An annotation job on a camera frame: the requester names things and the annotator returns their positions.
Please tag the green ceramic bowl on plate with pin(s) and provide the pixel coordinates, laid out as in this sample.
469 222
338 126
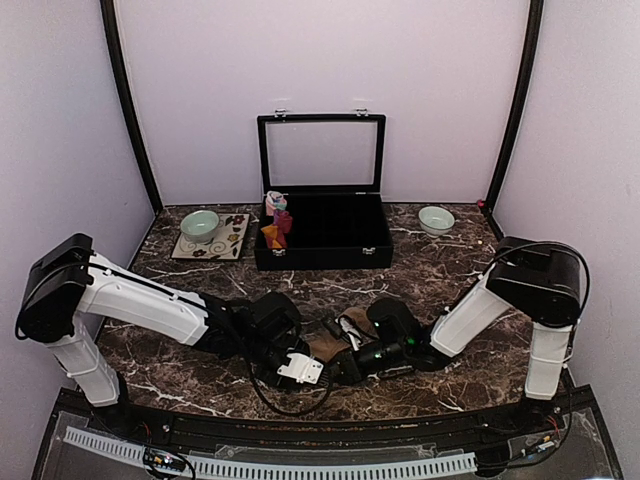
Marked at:
200 226

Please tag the black compartment storage box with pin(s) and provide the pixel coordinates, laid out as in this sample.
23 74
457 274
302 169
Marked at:
329 167

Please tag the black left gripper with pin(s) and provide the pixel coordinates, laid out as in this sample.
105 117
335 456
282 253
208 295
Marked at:
286 384

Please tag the brown sock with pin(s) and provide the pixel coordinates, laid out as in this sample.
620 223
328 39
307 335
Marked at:
324 346

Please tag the magenta purple rolled sock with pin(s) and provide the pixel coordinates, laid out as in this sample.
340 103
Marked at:
283 221

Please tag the pink white rolled sock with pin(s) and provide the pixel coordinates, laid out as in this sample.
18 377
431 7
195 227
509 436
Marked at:
275 203

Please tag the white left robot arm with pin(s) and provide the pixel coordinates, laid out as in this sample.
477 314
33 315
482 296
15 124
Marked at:
73 280

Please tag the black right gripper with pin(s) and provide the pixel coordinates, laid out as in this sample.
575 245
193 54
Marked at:
354 374

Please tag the white perforated front rail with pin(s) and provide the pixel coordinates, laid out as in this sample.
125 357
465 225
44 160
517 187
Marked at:
170 465

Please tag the green bowl at right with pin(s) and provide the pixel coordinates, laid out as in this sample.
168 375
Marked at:
436 221

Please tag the black right corner post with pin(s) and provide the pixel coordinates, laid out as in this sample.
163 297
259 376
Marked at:
525 70

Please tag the magenta striped sock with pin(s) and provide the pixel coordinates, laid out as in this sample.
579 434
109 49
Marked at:
274 237

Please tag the black corner post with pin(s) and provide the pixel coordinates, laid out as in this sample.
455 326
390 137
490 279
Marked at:
525 70
128 109

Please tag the black left corner post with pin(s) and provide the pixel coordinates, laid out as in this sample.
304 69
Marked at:
128 109

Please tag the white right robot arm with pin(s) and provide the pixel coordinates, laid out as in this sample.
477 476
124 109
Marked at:
547 281

